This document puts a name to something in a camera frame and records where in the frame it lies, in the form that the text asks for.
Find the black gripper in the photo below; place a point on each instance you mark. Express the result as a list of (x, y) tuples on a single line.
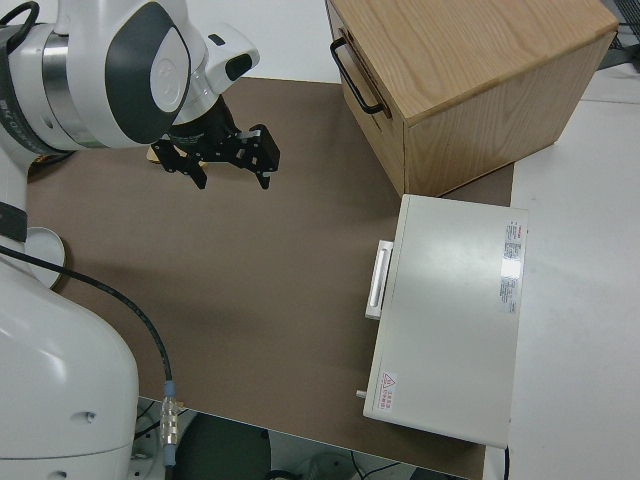
[(205, 135)]

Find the gray round plate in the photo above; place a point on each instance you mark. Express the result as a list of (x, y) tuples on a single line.
[(47, 247)]

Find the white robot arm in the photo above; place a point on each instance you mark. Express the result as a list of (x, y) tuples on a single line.
[(60, 350)]

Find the small tan wooden block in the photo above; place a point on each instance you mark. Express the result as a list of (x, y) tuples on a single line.
[(151, 155)]

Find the brown table mat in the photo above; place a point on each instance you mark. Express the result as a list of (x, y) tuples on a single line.
[(260, 280)]

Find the wooden drawer cabinet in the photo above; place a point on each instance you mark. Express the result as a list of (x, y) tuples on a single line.
[(480, 75)]

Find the white toaster oven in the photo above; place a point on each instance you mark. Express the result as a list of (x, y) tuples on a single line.
[(450, 320)]

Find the dark mesh panel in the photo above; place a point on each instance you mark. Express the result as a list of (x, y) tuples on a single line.
[(625, 47)]

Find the black round pedestal base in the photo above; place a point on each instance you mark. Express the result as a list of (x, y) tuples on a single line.
[(220, 450)]

